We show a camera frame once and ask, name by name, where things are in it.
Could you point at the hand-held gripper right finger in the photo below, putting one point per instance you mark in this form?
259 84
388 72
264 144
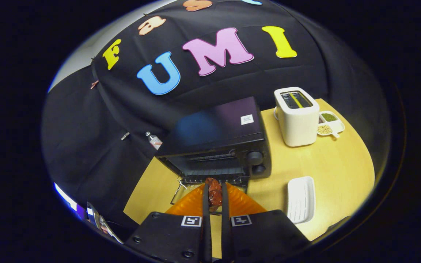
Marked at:
226 226

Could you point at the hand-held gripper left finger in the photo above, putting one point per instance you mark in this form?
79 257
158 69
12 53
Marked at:
207 226

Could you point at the reddish brown meat strip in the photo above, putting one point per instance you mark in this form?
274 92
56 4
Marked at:
215 193

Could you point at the black toaster oven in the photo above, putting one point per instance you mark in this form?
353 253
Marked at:
217 124

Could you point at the white pop-up toaster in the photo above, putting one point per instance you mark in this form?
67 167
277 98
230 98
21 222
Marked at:
300 126

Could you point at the white ribbed tray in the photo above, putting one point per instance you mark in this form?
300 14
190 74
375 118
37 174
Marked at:
301 199

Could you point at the clear plastic bottle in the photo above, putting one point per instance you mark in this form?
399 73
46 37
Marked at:
155 140

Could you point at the silver metal clip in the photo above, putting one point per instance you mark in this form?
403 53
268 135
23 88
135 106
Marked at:
125 136

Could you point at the white divided dish with beans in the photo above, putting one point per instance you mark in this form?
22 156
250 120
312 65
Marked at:
329 122

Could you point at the pink clothes clip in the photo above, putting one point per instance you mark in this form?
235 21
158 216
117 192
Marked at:
94 84

